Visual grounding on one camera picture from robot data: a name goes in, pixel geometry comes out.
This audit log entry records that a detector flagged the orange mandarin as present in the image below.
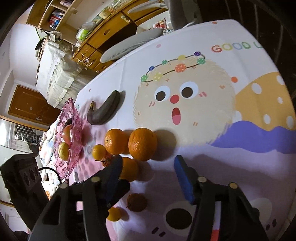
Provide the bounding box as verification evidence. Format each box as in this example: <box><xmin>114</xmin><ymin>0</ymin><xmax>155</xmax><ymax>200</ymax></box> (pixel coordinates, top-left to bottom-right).
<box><xmin>104</xmin><ymin>128</ymin><xmax>129</xmax><ymax>155</ymax></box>
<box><xmin>128</xmin><ymin>128</ymin><xmax>158</xmax><ymax>162</ymax></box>
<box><xmin>120</xmin><ymin>157</ymin><xmax>139</xmax><ymax>182</ymax></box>

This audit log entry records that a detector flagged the small yellow-orange kumquat front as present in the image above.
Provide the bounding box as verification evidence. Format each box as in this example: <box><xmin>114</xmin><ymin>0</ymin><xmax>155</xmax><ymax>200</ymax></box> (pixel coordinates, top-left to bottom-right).
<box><xmin>107</xmin><ymin>207</ymin><xmax>121</xmax><ymax>222</ymax></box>

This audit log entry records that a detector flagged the small yellow-orange kumquat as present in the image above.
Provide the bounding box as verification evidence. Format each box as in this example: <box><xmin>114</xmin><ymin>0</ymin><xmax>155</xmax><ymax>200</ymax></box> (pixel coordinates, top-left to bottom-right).
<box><xmin>107</xmin><ymin>207</ymin><xmax>121</xmax><ymax>222</ymax></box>
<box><xmin>92</xmin><ymin>144</ymin><xmax>106</xmax><ymax>161</ymax></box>

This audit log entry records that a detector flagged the red lychee front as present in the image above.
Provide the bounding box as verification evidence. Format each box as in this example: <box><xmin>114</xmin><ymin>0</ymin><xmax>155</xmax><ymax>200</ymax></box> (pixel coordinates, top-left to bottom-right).
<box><xmin>126</xmin><ymin>193</ymin><xmax>147</xmax><ymax>212</ymax></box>

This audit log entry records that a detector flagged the red lychee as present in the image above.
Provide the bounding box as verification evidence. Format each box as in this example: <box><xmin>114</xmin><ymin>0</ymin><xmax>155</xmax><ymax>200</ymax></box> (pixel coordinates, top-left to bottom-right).
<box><xmin>100</xmin><ymin>154</ymin><xmax>114</xmax><ymax>168</ymax></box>
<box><xmin>126</xmin><ymin>193</ymin><xmax>147</xmax><ymax>212</ymax></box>

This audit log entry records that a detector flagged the red lychee back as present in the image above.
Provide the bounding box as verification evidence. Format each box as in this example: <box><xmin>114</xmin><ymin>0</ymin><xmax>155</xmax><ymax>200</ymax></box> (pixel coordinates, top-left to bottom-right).
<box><xmin>100</xmin><ymin>154</ymin><xmax>114</xmax><ymax>168</ymax></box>

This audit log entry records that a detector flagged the small yellow-orange kumquat back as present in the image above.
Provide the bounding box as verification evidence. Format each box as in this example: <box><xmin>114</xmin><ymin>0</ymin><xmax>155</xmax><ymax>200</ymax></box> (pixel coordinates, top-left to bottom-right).
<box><xmin>92</xmin><ymin>144</ymin><xmax>106</xmax><ymax>161</ymax></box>

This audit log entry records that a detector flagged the dark avocado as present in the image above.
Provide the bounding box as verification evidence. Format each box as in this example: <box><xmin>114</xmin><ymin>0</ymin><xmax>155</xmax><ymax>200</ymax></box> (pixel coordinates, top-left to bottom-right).
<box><xmin>65</xmin><ymin>118</ymin><xmax>72</xmax><ymax>126</ymax></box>

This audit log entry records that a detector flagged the brown wooden door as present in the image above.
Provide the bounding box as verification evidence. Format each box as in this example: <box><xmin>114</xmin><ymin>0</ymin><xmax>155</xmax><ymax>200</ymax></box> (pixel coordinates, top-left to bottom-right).
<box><xmin>8</xmin><ymin>85</ymin><xmax>61</xmax><ymax>126</ymax></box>

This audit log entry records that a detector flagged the blackened overripe banana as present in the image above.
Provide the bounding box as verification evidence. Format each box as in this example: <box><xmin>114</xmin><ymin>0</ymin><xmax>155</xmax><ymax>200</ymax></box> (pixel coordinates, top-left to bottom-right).
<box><xmin>87</xmin><ymin>90</ymin><xmax>120</xmax><ymax>126</ymax></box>

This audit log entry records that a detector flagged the pink plastic fruit tray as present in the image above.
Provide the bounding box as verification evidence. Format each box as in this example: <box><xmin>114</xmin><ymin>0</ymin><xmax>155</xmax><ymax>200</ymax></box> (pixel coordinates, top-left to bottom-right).
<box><xmin>54</xmin><ymin>98</ymin><xmax>82</xmax><ymax>179</ymax></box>

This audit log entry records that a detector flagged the cartoon printed bedsheet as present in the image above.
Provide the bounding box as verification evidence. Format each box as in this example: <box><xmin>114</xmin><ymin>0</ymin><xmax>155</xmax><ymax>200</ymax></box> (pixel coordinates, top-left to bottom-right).
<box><xmin>39</xmin><ymin>19</ymin><xmax>296</xmax><ymax>241</ymax></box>

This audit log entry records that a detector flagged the white pleated furniture cover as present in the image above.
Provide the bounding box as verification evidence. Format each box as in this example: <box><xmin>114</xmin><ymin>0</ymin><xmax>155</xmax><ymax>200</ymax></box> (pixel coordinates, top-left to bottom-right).
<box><xmin>36</xmin><ymin>40</ymin><xmax>97</xmax><ymax>109</ymax></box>

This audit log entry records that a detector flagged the wooden desk with drawers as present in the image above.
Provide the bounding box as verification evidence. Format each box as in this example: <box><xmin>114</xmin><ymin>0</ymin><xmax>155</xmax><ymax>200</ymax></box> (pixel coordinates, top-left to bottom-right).
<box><xmin>72</xmin><ymin>1</ymin><xmax>165</xmax><ymax>73</ymax></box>

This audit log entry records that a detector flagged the wooden bookshelf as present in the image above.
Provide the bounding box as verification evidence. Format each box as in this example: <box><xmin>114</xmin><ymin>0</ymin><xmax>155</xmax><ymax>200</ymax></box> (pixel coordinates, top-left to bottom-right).
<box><xmin>27</xmin><ymin>0</ymin><xmax>82</xmax><ymax>42</ymax></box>

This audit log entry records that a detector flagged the grey office chair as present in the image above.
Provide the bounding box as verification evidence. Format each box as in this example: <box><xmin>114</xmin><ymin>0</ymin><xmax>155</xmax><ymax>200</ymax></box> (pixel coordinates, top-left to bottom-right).
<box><xmin>100</xmin><ymin>1</ymin><xmax>202</xmax><ymax>63</ymax></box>

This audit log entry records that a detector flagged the black cable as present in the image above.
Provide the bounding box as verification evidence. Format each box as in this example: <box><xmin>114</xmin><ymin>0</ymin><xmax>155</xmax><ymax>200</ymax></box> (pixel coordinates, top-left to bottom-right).
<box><xmin>38</xmin><ymin>167</ymin><xmax>63</xmax><ymax>185</ymax></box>

